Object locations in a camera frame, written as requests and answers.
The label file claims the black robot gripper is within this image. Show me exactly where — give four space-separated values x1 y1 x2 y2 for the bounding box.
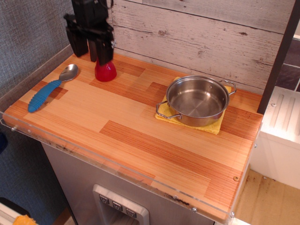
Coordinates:
63 0 114 66

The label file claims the red plastic strawberry toy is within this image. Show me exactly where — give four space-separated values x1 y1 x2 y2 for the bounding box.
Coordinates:
95 60 117 82

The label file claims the yellow sponge cloth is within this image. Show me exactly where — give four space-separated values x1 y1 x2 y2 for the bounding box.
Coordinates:
154 76 232 135

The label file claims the clear acrylic edge guard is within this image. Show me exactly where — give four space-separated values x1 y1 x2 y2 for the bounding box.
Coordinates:
3 106 262 224

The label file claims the stainless steel pot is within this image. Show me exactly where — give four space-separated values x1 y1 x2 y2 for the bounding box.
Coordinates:
156 75 237 127

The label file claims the grey toy fridge cabinet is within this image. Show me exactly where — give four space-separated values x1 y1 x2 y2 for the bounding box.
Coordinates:
42 143 214 225

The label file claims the silver water dispenser panel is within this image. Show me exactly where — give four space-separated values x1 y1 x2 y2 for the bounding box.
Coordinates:
93 184 150 225

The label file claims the yellow object bottom left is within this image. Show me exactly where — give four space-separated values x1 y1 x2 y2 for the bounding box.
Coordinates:
12 215 37 225

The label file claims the white toy sink unit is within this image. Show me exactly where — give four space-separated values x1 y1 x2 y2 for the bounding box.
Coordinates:
249 34 300 190

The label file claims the dark wooden left post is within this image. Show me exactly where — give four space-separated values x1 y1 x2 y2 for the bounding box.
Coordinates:
88 39 98 62

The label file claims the dark wooden post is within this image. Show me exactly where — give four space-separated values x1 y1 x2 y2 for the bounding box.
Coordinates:
257 0 300 114
88 39 98 62

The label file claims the blue handled metal spoon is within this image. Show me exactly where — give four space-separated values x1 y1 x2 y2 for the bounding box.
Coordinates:
28 64 79 113

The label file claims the dark wooden right post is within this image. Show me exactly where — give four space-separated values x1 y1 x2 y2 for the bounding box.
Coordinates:
257 0 300 114

